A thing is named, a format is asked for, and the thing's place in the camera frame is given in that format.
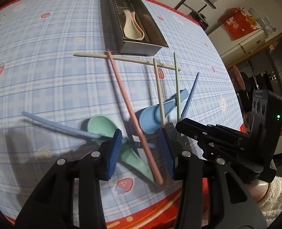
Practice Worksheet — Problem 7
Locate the blue chopstick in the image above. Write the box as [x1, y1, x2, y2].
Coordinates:
[22, 111, 156, 149]
[181, 72, 199, 119]

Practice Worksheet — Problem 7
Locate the brown rice cooker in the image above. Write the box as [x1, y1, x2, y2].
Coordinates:
[190, 10, 209, 31]

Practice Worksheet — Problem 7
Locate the brown trash bin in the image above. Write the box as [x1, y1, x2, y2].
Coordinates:
[228, 66, 246, 92]

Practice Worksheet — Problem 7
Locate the white fluffy right sleeve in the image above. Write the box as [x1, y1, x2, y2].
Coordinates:
[257, 176, 282, 226]

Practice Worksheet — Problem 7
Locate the pink chopstick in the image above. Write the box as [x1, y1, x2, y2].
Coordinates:
[106, 49, 164, 185]

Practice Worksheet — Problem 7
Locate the white refrigerator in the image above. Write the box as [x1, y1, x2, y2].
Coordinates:
[208, 26, 265, 65]

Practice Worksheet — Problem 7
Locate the blue plaid table mat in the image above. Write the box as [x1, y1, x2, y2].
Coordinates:
[0, 0, 243, 219]

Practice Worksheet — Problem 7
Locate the blue spoon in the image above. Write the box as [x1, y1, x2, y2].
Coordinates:
[138, 88, 190, 135]

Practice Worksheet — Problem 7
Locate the person's right hand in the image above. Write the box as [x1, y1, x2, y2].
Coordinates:
[245, 180, 269, 203]

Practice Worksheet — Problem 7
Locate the beige chopstick crosswise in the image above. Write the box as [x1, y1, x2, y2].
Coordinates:
[73, 52, 175, 70]

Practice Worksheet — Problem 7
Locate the pink spoon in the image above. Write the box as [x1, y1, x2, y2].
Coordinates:
[131, 11, 145, 40]

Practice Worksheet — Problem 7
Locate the cream spoon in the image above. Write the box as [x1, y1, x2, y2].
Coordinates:
[123, 10, 137, 40]

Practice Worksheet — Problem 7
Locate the green spoon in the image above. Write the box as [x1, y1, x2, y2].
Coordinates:
[87, 114, 155, 183]

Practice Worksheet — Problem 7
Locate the beige chopstick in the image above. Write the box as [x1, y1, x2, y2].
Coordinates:
[153, 58, 165, 128]

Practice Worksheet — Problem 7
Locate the dark metal utensil tray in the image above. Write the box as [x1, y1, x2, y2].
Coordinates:
[99, 0, 169, 56]

